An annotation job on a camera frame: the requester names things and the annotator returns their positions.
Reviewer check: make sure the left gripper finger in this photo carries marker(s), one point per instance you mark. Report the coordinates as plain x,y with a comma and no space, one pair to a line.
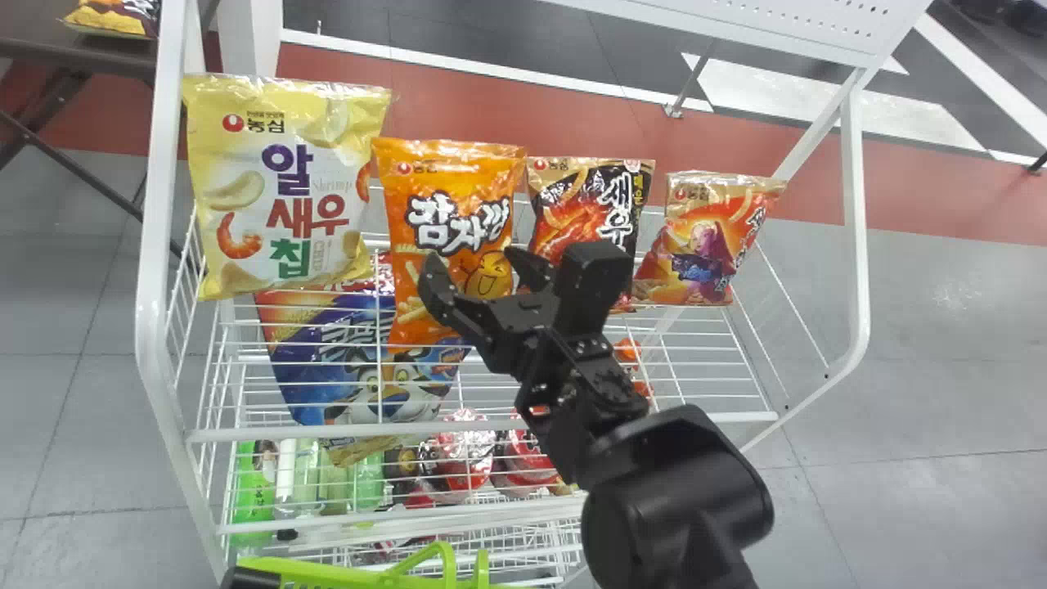
249,579

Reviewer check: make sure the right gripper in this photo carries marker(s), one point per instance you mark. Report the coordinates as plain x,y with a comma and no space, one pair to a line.
519,327

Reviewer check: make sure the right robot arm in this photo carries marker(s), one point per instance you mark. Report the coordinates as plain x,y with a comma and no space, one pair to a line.
671,499

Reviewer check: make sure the green bottle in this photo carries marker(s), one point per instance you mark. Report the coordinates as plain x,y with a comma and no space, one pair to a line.
249,487
356,487
296,483

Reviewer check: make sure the green basket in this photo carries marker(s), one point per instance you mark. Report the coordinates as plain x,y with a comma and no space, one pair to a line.
360,574

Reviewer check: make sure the black and red snack packet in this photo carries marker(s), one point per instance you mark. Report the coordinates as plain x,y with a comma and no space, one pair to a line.
585,204

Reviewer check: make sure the blue cereal bag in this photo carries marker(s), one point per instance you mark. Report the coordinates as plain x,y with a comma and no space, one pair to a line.
343,360

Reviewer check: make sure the red noodle cup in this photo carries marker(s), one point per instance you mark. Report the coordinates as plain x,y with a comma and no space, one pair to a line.
523,462
462,458

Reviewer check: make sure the orange and purple snack packet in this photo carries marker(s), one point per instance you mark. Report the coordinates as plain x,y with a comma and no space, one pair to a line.
707,237

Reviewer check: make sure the large yellow snack packet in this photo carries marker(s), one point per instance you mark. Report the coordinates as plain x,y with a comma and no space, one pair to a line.
278,180

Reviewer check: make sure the small yellow snack packet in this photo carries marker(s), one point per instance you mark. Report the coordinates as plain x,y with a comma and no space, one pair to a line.
114,16

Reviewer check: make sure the dark side table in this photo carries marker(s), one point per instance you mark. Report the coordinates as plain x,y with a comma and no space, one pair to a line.
49,53

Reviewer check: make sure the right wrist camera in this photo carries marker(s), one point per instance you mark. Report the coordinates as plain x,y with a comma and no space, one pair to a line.
595,274

